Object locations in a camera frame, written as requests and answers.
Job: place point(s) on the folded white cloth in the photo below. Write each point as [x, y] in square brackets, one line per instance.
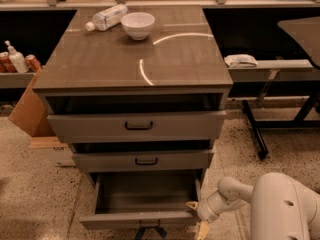
[240, 60]

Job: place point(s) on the grey shelf rail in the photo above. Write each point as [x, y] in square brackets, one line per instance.
[278, 70]

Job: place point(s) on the grey top drawer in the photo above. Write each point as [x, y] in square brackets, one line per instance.
[137, 127]

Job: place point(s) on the grey drawer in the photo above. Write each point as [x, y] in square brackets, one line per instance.
[137, 127]
[143, 199]
[143, 161]

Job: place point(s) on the black metal table frame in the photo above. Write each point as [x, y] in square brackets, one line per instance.
[299, 121]

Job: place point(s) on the grey middle drawer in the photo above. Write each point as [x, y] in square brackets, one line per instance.
[143, 161]

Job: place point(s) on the white flat cardboard box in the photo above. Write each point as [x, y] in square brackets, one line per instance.
[58, 153]

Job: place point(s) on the red can at edge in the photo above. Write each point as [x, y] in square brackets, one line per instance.
[5, 64]

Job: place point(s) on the white ceramic bowl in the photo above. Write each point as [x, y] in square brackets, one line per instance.
[138, 25]

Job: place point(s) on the red soda can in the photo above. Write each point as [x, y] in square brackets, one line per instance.
[33, 63]

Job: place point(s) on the dark round side table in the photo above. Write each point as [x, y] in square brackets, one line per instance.
[306, 32]

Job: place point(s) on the grey bottom drawer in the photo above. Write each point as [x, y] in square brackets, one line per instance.
[143, 199]

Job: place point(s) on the white pump dispenser bottle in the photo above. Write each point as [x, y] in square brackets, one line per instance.
[17, 58]

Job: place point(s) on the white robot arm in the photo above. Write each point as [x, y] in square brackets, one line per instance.
[281, 208]

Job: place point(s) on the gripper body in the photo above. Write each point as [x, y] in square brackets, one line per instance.
[205, 209]

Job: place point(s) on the clear plastic water bottle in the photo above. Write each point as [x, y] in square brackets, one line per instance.
[107, 18]

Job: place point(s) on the brown cardboard box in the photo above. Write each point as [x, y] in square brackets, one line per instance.
[30, 115]

